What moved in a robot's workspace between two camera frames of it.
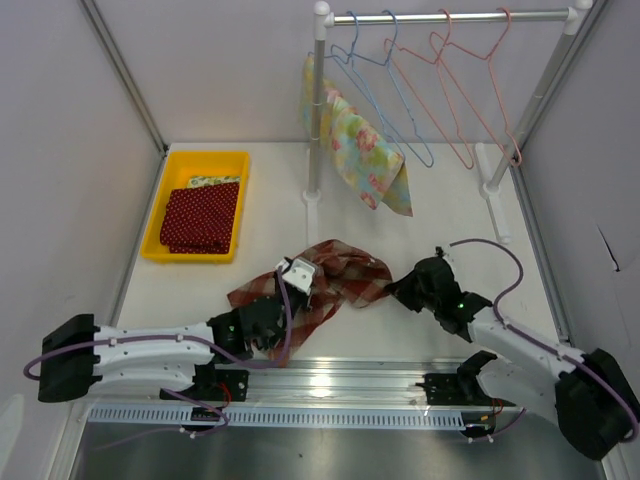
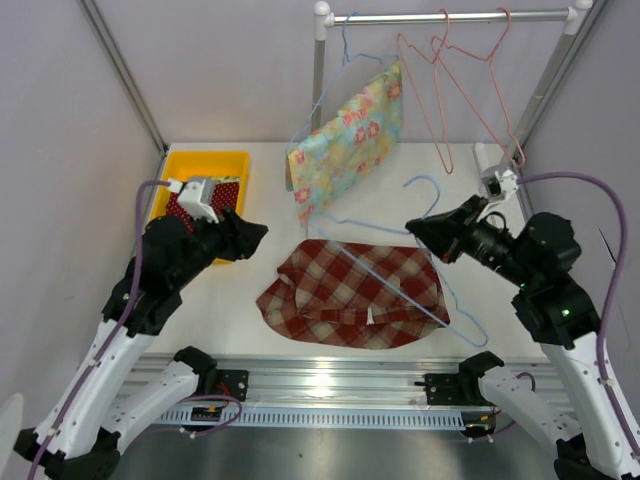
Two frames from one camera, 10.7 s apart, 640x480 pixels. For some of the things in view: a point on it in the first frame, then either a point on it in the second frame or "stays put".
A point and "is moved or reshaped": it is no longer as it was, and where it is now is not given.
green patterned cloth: (204, 181) stays put
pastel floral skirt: (371, 166) -> (346, 155)
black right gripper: (401, 290) -> (447, 233)
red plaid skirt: (346, 275) is moved or reshaped
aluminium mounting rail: (340, 383) stays put
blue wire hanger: (374, 87) -> (347, 59)
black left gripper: (304, 304) -> (240, 237)
